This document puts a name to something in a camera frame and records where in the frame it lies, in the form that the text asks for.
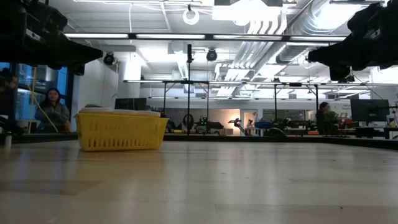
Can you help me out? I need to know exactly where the black background rig frame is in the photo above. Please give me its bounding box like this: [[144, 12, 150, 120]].
[[273, 82, 320, 135], [162, 80, 210, 135]]

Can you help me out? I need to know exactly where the yellow power cable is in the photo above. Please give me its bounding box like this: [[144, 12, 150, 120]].
[[30, 67, 59, 134]]

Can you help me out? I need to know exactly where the person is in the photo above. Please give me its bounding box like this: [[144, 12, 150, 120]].
[[315, 101, 339, 136], [34, 88, 72, 134], [0, 68, 20, 135]]

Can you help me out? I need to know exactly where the silver ventilation duct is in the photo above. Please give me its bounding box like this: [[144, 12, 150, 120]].
[[275, 0, 371, 65]]

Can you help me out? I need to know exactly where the yellow plastic basket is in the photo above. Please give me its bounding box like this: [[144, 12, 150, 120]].
[[74, 111, 170, 152]]

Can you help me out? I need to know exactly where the white LED light strip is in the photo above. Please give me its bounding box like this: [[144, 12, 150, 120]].
[[289, 35, 346, 42], [63, 33, 129, 39], [136, 34, 206, 40], [213, 34, 282, 40]]

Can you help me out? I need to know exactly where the black aluminium rig frame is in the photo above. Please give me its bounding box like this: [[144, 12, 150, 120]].
[[0, 32, 398, 150]]

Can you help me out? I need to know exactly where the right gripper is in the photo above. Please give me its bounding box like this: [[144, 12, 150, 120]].
[[308, 0, 398, 82]]

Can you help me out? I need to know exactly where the black tripod stand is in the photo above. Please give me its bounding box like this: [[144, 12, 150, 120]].
[[185, 43, 194, 136]]

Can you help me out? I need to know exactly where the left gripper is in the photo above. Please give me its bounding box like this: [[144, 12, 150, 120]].
[[0, 0, 104, 76]]

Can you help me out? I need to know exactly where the white ring light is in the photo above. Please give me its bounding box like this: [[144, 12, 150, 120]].
[[182, 7, 201, 26]]

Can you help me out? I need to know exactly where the black computer monitor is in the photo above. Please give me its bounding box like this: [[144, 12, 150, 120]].
[[350, 99, 390, 123], [114, 98, 147, 111]]

